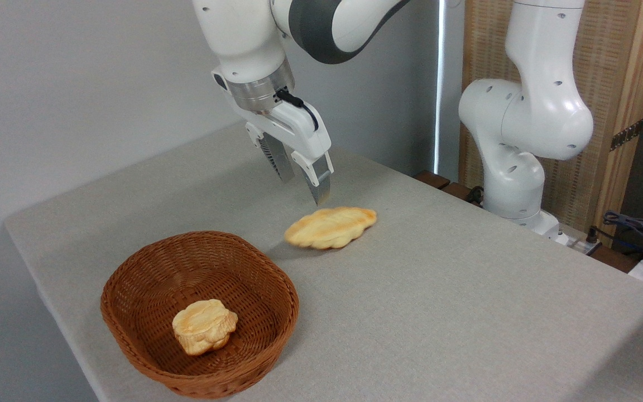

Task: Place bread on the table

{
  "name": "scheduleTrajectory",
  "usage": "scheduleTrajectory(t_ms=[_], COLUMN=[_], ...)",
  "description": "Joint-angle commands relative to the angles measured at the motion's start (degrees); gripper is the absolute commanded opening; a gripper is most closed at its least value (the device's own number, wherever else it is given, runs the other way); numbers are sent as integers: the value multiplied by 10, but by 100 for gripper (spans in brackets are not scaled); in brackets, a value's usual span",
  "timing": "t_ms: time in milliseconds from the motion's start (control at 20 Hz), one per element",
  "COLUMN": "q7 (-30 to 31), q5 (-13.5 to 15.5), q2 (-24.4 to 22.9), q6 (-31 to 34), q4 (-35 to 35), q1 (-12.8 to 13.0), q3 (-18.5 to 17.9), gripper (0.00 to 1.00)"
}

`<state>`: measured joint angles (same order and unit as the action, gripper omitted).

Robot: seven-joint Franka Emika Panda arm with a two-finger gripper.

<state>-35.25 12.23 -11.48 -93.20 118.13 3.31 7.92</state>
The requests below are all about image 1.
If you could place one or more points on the brown wicker basket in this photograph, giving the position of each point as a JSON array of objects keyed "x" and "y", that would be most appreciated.
[{"x": 260, "y": 290}]

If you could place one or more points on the metal hinge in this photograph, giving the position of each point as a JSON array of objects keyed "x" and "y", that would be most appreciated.
[{"x": 627, "y": 134}]

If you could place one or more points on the long braided bread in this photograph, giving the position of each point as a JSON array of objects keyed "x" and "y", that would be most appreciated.
[{"x": 330, "y": 228}]

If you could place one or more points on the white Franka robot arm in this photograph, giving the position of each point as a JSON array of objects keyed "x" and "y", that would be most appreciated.
[{"x": 243, "y": 33}]

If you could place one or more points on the white power strip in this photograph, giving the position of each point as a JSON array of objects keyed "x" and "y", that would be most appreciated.
[{"x": 575, "y": 241}]

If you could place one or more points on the small round bread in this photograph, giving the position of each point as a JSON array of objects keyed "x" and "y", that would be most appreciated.
[{"x": 204, "y": 326}]

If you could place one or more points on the brown wooden platform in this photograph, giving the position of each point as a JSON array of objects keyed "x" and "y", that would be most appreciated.
[{"x": 432, "y": 179}]

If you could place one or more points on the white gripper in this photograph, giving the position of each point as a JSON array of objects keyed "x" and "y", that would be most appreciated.
[{"x": 305, "y": 137}]

